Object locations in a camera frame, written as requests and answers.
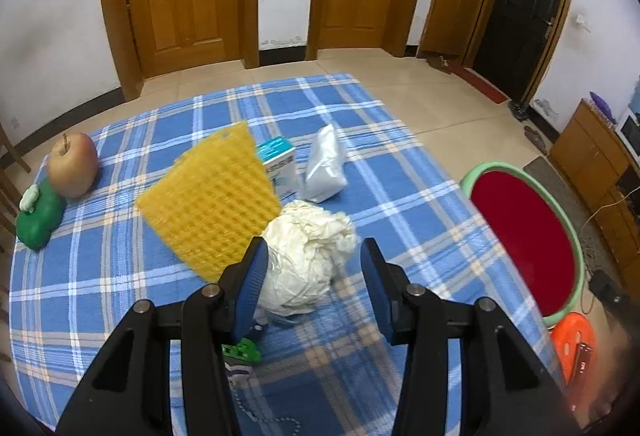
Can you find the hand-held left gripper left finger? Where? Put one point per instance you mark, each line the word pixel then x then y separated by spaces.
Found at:
pixel 250 291

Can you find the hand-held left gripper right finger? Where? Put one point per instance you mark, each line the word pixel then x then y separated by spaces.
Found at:
pixel 377 286

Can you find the round white paper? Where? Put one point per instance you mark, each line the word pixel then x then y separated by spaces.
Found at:
pixel 305 256

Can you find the yellow foam mesh sheet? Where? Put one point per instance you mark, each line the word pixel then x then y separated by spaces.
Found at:
pixel 210 206

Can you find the white plastic packet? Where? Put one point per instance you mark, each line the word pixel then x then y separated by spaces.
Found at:
pixel 325 170

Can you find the teal and white box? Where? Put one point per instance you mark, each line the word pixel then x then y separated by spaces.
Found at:
pixel 277 155

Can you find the red basin with green rim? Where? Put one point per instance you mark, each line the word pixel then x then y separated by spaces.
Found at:
pixel 520 231

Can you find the small green plastic piece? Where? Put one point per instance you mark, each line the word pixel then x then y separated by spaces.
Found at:
pixel 247 351

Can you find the blue plaid tablecloth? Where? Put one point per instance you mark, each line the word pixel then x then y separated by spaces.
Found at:
pixel 400 196

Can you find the orange plastic stool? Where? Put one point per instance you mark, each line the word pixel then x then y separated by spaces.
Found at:
pixel 567 341

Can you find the grey floor mat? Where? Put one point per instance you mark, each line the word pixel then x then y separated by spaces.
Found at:
pixel 565 196

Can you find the grey slippers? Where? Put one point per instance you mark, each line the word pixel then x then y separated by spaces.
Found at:
pixel 536 139

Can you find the brown apple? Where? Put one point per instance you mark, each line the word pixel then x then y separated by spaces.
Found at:
pixel 72 165

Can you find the green pumpkin-shaped container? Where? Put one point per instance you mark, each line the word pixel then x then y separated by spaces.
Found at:
pixel 40 221

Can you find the black power adapter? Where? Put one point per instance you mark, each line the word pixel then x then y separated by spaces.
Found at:
pixel 602 286

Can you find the dark shoes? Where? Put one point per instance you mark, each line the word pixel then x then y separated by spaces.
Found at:
pixel 519 109

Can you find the red doormat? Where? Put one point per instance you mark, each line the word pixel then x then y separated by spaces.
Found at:
pixel 480 83

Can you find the brown shoes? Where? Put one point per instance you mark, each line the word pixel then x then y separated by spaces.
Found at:
pixel 437 64

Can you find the wooden sideboard cabinet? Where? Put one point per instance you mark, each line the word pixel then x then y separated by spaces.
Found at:
pixel 590 155

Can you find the wooden shoe cabinet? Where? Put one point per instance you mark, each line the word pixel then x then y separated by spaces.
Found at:
pixel 447 20

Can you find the wooden chair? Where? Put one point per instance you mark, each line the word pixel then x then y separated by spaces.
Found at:
pixel 15 148

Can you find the purple bag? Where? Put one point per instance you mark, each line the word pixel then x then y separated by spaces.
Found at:
pixel 602 104

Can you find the white appliance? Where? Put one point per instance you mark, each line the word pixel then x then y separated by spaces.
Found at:
pixel 631 135

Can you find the black entrance door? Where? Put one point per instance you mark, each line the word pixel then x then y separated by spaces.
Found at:
pixel 520 10

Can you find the white light switch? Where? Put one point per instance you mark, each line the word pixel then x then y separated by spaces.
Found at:
pixel 582 21

